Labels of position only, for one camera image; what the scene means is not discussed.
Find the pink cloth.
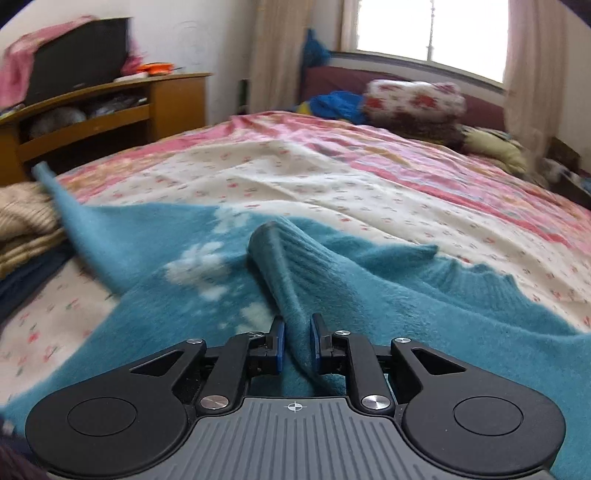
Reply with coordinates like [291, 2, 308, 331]
[0, 15, 144, 110]

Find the yellow-green pillow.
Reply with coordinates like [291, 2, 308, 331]
[462, 126, 530, 174]

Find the window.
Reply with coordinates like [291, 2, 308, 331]
[341, 0, 511, 85]

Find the teal fuzzy snowflake sweater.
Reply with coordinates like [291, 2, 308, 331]
[0, 162, 591, 480]

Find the grey bundle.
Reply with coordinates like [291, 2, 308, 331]
[28, 107, 88, 139]

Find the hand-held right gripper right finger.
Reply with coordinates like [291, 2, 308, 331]
[310, 313, 465, 412]

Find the dark purple cloth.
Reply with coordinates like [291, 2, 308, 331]
[0, 401, 47, 480]

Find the dark nightstand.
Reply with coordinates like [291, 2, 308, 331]
[539, 137, 591, 209]

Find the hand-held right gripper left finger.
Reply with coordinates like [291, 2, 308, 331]
[130, 316, 285, 414]

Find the floral patchwork bed sheet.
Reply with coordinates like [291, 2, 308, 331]
[0, 111, 591, 402]

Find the dark plastic bag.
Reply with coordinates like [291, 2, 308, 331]
[88, 93, 145, 118]

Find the blue garment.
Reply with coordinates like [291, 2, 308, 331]
[298, 91, 368, 123]

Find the wooden cabinet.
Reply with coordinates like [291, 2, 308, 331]
[0, 71, 213, 185]

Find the black television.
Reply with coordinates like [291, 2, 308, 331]
[23, 17, 133, 107]

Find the folded red floral quilt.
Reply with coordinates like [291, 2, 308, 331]
[362, 79, 467, 140]

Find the dark navy garment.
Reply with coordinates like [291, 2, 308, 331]
[0, 244, 82, 324]

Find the beige knitted sweater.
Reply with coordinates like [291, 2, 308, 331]
[0, 182, 68, 278]

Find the beige curtain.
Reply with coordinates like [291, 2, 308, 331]
[248, 0, 313, 114]
[502, 0, 567, 172]

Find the blue plastic bag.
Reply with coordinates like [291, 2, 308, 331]
[302, 28, 331, 70]

